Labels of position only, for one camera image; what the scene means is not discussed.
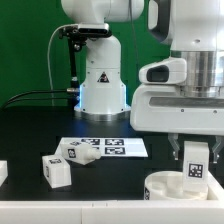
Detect black cables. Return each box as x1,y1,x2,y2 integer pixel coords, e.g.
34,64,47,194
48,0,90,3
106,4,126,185
1,87,81,110

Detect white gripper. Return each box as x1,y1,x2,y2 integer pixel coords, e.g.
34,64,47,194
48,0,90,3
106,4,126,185
130,84,224,163

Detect white round stool seat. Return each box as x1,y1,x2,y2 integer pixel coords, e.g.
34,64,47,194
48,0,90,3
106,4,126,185
144,171,208,201

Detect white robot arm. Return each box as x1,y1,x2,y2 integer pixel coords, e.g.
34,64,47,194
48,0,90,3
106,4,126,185
61,0,224,153

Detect white marker sheet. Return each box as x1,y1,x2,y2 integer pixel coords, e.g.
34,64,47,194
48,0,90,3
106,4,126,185
55,137,148,157

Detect white cable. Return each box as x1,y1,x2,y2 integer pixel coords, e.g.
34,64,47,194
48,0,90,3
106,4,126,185
46,25,73,108

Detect white left fence block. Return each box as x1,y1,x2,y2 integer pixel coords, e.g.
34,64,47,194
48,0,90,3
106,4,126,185
0,160,8,187

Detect black camera stand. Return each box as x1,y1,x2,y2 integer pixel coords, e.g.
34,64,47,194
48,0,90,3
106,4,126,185
59,23,112,107

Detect white L-shaped fence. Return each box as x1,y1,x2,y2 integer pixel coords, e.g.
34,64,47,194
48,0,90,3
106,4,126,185
0,160,224,224

